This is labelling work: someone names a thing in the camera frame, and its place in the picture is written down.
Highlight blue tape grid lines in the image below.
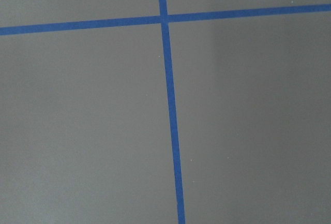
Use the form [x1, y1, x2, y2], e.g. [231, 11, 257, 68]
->
[1, 0, 330, 223]

